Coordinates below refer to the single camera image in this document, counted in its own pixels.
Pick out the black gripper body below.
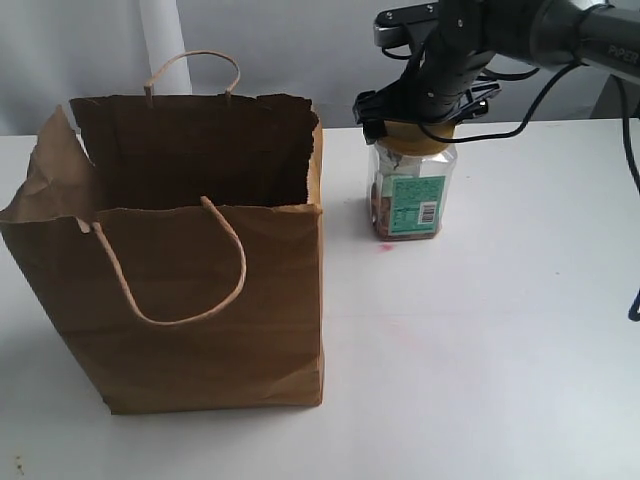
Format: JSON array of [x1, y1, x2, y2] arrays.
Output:
[[399, 1, 497, 125]]

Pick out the clear jar with yellow lid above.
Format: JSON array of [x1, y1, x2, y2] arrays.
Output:
[[368, 121, 457, 241]]

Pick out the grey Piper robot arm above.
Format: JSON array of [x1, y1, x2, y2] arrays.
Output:
[[353, 0, 639, 143]]

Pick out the brown paper bag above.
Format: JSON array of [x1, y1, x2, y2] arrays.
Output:
[[1, 80, 324, 414]]

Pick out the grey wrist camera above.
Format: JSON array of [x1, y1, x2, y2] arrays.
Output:
[[373, 2, 439, 50]]

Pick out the black cable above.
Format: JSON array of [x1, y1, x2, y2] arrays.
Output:
[[379, 42, 640, 322]]

